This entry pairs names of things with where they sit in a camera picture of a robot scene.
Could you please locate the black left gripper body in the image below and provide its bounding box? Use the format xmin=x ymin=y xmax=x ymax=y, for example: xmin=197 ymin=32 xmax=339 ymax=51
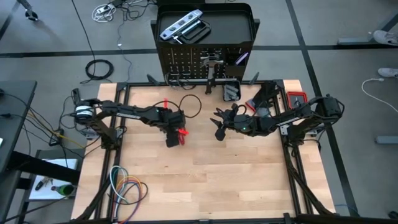
xmin=154 ymin=108 xmax=175 ymax=130

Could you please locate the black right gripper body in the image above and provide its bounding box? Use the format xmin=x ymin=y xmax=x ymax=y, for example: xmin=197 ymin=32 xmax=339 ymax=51
xmin=227 ymin=111 xmax=253 ymax=133

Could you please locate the steel claw hammer black grip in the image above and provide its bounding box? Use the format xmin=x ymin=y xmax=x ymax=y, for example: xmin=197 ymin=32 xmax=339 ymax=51
xmin=200 ymin=53 xmax=225 ymax=94
xmin=201 ymin=55 xmax=220 ymax=95

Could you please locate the black clamp with silver bar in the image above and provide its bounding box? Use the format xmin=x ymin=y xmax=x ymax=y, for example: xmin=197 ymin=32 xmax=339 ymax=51
xmin=172 ymin=17 xmax=212 ymax=45

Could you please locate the grey torpedo spirit level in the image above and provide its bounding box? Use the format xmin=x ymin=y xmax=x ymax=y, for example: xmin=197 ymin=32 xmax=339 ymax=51
xmin=159 ymin=9 xmax=204 ymax=42

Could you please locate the black plastic pegboard bin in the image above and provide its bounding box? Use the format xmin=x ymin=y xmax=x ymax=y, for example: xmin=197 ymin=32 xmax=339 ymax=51
xmin=221 ymin=80 xmax=242 ymax=102

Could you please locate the green grey soft case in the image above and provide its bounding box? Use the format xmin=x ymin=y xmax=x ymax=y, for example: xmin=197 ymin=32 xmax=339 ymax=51
xmin=256 ymin=106 xmax=271 ymax=118

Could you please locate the black pegboard tool holder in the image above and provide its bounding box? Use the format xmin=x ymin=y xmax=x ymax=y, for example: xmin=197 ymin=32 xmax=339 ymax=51
xmin=224 ymin=46 xmax=249 ymax=67

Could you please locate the red square tray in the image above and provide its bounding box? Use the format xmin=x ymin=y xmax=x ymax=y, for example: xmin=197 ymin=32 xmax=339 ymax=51
xmin=285 ymin=90 xmax=310 ymax=110

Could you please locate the black pegboard tool cart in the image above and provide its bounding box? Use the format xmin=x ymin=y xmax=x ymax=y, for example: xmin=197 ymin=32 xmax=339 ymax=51
xmin=150 ymin=2 xmax=261 ymax=86

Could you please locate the grey side table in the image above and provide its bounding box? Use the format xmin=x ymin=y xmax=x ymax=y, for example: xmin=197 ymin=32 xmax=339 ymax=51
xmin=18 ymin=148 xmax=85 ymax=224

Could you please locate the green bottle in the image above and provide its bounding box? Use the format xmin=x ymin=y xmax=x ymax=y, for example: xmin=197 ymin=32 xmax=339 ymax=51
xmin=50 ymin=184 xmax=76 ymax=197

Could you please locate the bunch of keys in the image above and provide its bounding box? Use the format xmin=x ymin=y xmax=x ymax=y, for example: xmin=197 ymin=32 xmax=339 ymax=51
xmin=34 ymin=176 xmax=54 ymax=192

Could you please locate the white paper sheet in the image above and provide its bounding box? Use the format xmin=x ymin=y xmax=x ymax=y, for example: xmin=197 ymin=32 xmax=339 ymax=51
xmin=30 ymin=158 xmax=78 ymax=200

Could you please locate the black desk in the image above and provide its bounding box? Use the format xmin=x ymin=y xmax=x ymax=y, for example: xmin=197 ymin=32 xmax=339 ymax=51
xmin=0 ymin=80 xmax=81 ymax=224

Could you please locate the grey desk foot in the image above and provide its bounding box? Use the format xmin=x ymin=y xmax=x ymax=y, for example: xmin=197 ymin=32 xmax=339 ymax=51
xmin=374 ymin=135 xmax=398 ymax=145

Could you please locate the person's foot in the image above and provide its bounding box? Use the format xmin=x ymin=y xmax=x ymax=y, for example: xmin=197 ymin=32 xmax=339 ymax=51
xmin=372 ymin=29 xmax=398 ymax=47
xmin=377 ymin=67 xmax=398 ymax=78

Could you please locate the black chair base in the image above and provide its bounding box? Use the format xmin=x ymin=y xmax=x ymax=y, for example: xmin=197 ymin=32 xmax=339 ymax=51
xmin=15 ymin=0 xmax=40 ymax=22

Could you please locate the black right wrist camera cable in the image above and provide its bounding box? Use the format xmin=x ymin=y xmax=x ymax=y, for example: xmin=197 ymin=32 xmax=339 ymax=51
xmin=231 ymin=103 xmax=248 ymax=116

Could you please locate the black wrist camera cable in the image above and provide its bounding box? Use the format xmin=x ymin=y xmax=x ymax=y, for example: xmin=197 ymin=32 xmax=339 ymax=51
xmin=231 ymin=103 xmax=248 ymax=116
xmin=152 ymin=94 xmax=203 ymax=119

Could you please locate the black left wrist camera cable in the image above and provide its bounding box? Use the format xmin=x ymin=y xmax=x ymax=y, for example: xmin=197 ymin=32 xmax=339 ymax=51
xmin=152 ymin=94 xmax=203 ymax=119

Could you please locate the black aluminium table frame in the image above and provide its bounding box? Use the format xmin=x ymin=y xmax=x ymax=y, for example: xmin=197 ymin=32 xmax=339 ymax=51
xmin=70 ymin=79 xmax=337 ymax=224

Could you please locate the orange cable loop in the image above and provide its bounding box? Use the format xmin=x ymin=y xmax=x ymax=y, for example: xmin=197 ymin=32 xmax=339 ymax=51
xmin=117 ymin=176 xmax=144 ymax=203

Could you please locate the yellow cable loop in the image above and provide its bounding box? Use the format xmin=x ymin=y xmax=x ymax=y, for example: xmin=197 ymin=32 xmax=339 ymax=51
xmin=115 ymin=175 xmax=141 ymax=195

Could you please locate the green cable loop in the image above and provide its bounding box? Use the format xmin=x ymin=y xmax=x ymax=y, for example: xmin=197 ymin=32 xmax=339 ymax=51
xmin=112 ymin=167 xmax=130 ymax=206

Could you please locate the purple cable loop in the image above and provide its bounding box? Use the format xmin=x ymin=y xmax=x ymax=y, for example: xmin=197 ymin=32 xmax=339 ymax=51
xmin=123 ymin=183 xmax=149 ymax=224

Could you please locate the blue cable loop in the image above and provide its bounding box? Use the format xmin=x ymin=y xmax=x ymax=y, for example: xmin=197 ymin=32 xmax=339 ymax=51
xmin=114 ymin=182 xmax=141 ymax=220

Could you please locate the white cable loop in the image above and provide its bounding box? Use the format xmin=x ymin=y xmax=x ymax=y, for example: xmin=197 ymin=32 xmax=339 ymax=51
xmin=109 ymin=166 xmax=129 ymax=205

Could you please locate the black coiled floor cable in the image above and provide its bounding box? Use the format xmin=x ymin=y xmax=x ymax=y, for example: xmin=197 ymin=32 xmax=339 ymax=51
xmin=80 ymin=58 xmax=115 ymax=85

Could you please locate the white power strip with cable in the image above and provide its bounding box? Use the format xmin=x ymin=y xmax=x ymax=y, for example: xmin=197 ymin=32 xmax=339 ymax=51
xmin=91 ymin=2 xmax=118 ymax=24

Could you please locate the white floor cable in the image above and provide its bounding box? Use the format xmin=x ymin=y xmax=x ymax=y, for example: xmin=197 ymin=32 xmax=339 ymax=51
xmin=361 ymin=78 xmax=398 ymax=113

